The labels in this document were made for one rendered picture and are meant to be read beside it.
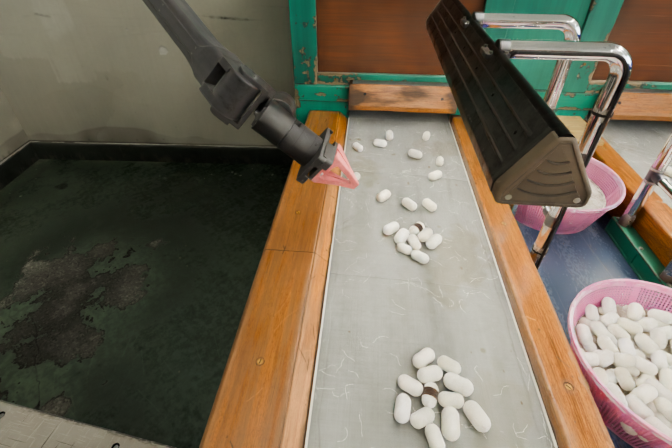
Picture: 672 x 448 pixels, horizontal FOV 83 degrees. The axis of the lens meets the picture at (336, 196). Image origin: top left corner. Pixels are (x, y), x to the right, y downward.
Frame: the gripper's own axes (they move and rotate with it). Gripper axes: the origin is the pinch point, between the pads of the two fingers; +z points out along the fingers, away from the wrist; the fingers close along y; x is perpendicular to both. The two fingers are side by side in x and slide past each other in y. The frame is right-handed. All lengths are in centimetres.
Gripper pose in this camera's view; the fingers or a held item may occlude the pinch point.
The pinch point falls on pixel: (352, 183)
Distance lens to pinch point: 67.5
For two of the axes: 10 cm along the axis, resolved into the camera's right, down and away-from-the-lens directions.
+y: 1.1, -5.9, 8.0
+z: 7.6, 5.6, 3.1
